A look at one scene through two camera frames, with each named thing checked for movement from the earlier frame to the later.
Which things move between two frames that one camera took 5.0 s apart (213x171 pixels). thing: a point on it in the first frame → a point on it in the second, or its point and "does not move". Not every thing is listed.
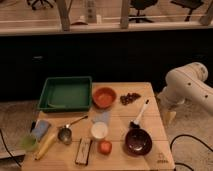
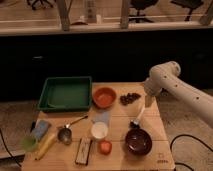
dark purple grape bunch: (129, 97) does not move
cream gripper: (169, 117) → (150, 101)
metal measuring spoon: (65, 132) does not move
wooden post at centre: (124, 19) does not move
